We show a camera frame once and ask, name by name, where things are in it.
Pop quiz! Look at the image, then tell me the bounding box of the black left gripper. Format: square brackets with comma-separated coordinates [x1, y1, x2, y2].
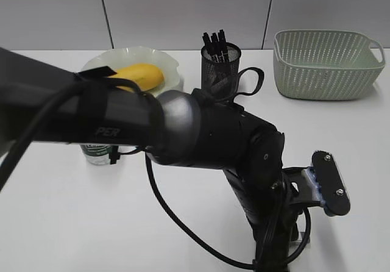
[224, 170, 311, 271]

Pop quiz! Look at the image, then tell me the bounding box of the yellow mango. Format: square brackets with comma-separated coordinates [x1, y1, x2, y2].
[113, 63, 165, 91]

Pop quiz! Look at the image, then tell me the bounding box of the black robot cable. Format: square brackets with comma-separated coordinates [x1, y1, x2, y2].
[0, 66, 313, 268]

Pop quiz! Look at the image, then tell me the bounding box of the frosted green wavy glass plate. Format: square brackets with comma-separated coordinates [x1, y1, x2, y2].
[82, 46, 183, 96]

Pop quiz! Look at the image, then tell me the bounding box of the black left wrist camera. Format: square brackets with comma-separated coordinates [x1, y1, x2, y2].
[311, 151, 350, 217]

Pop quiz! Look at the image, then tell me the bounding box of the clear water bottle green label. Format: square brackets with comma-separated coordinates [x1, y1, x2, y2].
[80, 144, 120, 165]

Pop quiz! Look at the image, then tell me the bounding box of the light green plastic basket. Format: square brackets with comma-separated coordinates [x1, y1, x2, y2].
[274, 30, 386, 101]

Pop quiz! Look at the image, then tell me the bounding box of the black marker pen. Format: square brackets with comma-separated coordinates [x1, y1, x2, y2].
[202, 32, 218, 62]
[211, 32, 223, 63]
[218, 29, 229, 63]

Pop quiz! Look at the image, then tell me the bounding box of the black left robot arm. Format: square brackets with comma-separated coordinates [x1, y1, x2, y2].
[1, 49, 311, 271]

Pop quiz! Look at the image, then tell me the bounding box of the black mesh pen holder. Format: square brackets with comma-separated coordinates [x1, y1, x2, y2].
[201, 43, 241, 99]

